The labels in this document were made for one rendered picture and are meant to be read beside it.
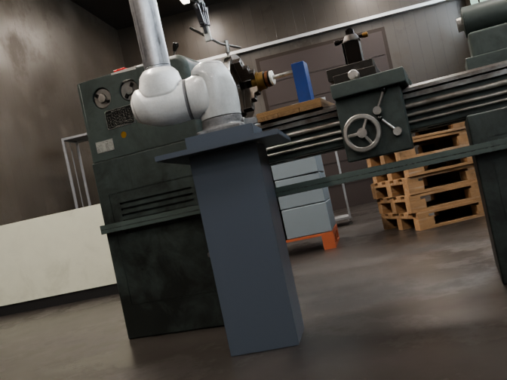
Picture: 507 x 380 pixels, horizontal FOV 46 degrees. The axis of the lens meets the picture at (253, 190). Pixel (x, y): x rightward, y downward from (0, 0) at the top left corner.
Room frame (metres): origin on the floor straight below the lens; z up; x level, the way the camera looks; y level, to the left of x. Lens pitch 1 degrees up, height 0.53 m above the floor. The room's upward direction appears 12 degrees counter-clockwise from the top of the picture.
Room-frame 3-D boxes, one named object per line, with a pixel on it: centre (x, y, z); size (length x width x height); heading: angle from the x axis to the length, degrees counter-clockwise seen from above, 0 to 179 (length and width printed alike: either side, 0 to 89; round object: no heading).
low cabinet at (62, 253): (5.91, 1.75, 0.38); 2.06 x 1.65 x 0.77; 81
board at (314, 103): (2.81, -0.28, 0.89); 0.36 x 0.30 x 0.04; 161
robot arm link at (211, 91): (2.25, 0.07, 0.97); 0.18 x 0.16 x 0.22; 87
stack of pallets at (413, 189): (5.37, -1.76, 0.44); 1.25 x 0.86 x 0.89; 99
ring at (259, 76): (2.85, -0.15, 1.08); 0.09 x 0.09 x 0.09; 71
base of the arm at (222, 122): (2.25, 0.04, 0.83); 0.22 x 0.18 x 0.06; 81
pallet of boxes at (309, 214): (5.44, -0.05, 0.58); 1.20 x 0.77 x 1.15; 80
